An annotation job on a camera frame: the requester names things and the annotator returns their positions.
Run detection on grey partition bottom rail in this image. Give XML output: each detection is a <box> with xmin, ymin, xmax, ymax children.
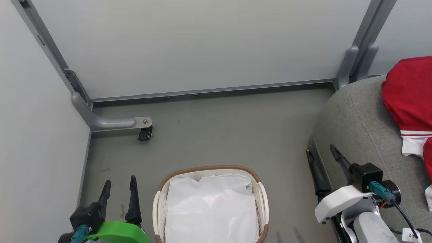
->
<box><xmin>90</xmin><ymin>79</ymin><xmax>336</xmax><ymax>104</ymax></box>

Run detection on white basket liner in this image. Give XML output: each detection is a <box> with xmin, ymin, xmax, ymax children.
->
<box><xmin>165</xmin><ymin>174</ymin><xmax>259</xmax><ymax>243</ymax></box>

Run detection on white cable label tag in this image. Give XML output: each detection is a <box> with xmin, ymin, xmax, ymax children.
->
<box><xmin>401</xmin><ymin>228</ymin><xmax>421</xmax><ymax>243</ymax></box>

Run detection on white laundry basket wicker rim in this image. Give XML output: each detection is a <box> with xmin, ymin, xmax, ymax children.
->
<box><xmin>152</xmin><ymin>165</ymin><xmax>269</xmax><ymax>243</ymax></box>

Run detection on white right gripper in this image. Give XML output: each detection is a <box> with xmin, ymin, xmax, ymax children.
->
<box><xmin>306</xmin><ymin>145</ymin><xmax>372</xmax><ymax>224</ymax></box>

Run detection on red basketball jersey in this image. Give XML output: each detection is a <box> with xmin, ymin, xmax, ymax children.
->
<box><xmin>382</xmin><ymin>56</ymin><xmax>432</xmax><ymax>212</ymax></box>

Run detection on grey fabric sofa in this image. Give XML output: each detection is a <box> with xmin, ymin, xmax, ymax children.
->
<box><xmin>306</xmin><ymin>75</ymin><xmax>432</xmax><ymax>243</ymax></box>

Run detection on black caster wheel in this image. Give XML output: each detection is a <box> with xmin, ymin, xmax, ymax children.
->
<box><xmin>137</xmin><ymin>125</ymin><xmax>153</xmax><ymax>142</ymax></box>

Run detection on grey partition post beside sofa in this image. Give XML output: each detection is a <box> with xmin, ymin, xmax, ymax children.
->
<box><xmin>334</xmin><ymin>0</ymin><xmax>397</xmax><ymax>90</ymax></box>

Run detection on grey partition post with foot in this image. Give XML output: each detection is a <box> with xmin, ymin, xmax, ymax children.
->
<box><xmin>10</xmin><ymin>0</ymin><xmax>153</xmax><ymax>133</ymax></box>

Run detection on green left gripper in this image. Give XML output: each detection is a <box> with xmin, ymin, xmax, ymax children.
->
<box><xmin>86</xmin><ymin>175</ymin><xmax>150</xmax><ymax>243</ymax></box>

